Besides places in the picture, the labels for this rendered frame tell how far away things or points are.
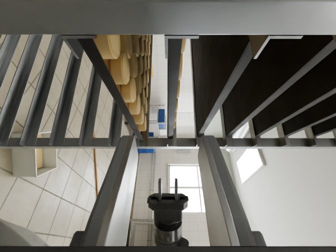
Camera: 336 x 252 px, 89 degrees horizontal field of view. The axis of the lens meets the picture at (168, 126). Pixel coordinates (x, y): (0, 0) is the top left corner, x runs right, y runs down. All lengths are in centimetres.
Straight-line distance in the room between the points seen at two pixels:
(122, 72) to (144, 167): 529
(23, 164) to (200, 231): 437
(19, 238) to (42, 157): 124
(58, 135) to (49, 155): 100
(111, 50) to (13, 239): 38
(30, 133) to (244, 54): 65
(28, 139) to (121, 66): 50
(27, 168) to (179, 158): 461
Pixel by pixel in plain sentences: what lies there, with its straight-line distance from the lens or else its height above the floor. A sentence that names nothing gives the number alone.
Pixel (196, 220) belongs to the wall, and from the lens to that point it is 516.
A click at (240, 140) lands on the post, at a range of 60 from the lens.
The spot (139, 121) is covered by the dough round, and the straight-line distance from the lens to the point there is 44.
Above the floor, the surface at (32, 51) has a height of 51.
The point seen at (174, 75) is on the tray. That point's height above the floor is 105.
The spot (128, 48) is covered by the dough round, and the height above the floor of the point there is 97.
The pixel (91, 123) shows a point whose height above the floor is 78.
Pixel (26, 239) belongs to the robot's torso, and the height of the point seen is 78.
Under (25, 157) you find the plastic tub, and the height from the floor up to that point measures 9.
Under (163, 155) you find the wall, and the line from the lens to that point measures 565.
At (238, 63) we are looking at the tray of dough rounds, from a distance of 25.
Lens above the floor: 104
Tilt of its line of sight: level
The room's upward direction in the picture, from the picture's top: 90 degrees clockwise
